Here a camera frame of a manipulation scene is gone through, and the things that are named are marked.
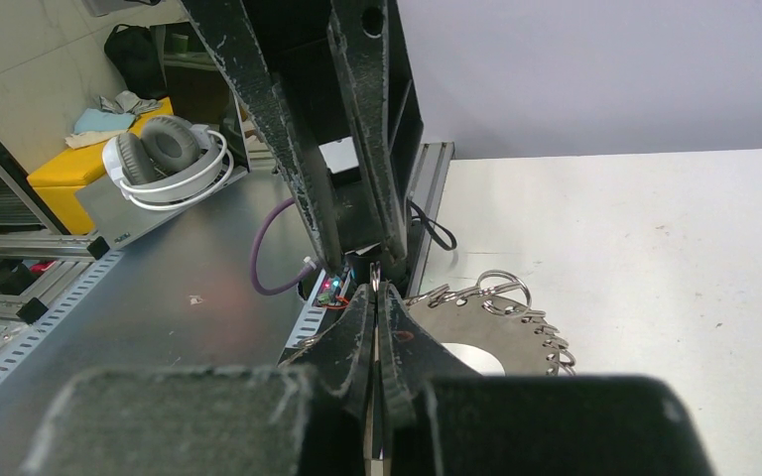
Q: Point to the white headphones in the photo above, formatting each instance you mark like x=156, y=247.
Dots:
x=170, y=165

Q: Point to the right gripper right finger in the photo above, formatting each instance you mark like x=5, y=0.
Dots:
x=551, y=425

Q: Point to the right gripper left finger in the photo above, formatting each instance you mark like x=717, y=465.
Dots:
x=304, y=418

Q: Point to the metal disc with keyrings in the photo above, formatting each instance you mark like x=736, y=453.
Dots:
x=489, y=328

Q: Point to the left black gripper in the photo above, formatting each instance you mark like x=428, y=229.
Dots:
x=329, y=86

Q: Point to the yellow storage box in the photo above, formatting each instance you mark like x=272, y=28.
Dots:
x=57, y=181

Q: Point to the black bag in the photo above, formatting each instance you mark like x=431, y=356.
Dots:
x=132, y=51

